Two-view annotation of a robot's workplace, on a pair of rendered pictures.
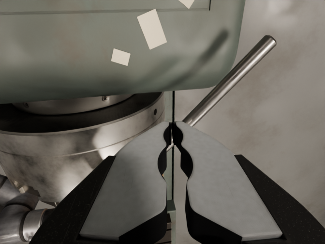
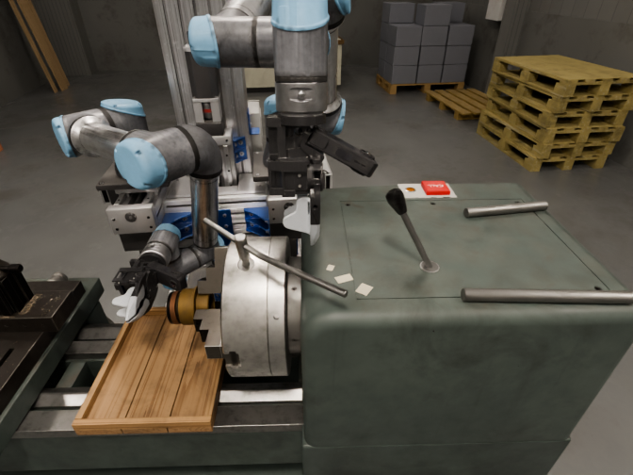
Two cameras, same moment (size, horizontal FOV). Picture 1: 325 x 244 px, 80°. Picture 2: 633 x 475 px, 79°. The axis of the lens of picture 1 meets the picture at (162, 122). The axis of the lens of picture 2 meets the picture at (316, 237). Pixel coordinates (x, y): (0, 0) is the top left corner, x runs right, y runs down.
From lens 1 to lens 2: 62 cm
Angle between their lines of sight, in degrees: 69
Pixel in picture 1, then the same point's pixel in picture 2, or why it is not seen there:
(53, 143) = (279, 247)
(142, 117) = (279, 299)
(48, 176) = (254, 242)
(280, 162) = not seen: outside the picture
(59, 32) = (340, 252)
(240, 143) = not seen: outside the picture
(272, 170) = not seen: outside the picture
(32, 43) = (335, 244)
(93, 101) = (293, 280)
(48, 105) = (294, 261)
